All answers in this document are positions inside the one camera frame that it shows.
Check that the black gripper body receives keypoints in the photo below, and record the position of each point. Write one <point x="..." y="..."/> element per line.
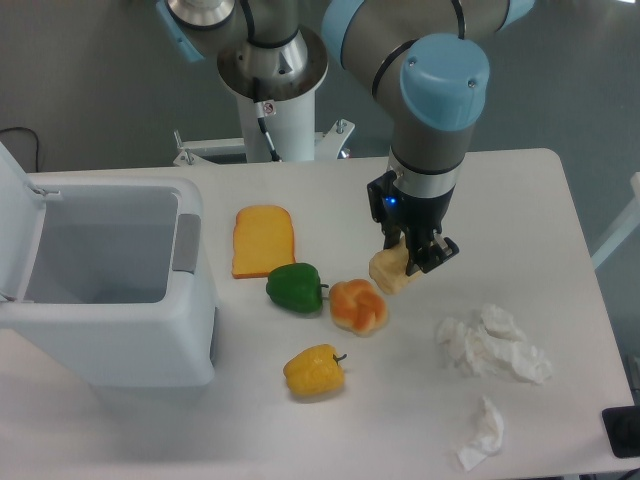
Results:
<point x="391" y="207"/>

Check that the pale square bread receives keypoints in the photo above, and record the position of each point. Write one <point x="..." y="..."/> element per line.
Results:
<point x="387" y="268"/>

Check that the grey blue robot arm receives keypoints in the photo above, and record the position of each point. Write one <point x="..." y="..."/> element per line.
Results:
<point x="419" y="60"/>

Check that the braided round bread roll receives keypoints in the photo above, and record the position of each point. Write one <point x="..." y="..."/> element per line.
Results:
<point x="356" y="306"/>

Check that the white trash can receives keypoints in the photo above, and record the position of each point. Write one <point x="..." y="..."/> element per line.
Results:
<point x="109" y="276"/>

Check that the green bell pepper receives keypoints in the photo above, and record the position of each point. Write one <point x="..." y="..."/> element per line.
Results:
<point x="296" y="287"/>

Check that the large crumpled white tissue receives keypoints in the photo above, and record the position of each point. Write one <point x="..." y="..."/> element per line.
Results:
<point x="492" y="344"/>

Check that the orange toast slice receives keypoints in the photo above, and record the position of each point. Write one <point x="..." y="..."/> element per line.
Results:
<point x="263" y="240"/>

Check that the yellow bell pepper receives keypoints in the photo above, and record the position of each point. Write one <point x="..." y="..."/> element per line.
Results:
<point x="315" y="371"/>

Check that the small crumpled white tissue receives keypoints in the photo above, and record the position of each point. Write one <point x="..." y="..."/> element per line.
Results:
<point x="488" y="438"/>

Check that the black device at edge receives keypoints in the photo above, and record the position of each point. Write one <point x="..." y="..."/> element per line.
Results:
<point x="622" y="429"/>

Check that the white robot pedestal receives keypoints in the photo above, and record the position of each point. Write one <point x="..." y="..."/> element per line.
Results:
<point x="272" y="131"/>

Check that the white frame at right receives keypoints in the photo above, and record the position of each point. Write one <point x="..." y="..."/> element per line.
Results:
<point x="620" y="228"/>

